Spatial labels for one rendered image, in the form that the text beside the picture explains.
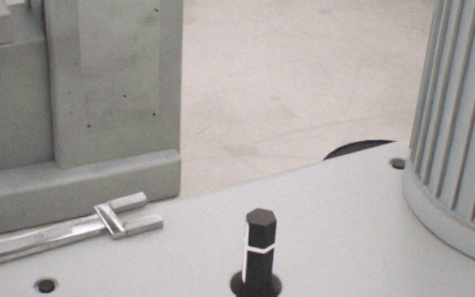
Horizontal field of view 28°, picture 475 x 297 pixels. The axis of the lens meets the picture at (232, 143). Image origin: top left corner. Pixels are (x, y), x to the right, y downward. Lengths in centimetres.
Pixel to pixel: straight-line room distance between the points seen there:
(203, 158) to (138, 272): 346
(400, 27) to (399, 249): 470
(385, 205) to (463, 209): 8
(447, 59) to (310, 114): 382
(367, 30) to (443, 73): 464
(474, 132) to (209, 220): 21
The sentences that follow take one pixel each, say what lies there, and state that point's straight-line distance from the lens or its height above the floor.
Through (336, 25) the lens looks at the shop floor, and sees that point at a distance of 536.
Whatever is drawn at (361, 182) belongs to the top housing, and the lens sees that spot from 80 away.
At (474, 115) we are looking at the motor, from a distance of 69.
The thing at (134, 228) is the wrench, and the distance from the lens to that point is 73.
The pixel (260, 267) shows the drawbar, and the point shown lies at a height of 191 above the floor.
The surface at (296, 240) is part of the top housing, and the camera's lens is 73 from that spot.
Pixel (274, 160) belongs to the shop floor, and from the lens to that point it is 417.
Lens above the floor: 235
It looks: 34 degrees down
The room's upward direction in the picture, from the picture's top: 3 degrees clockwise
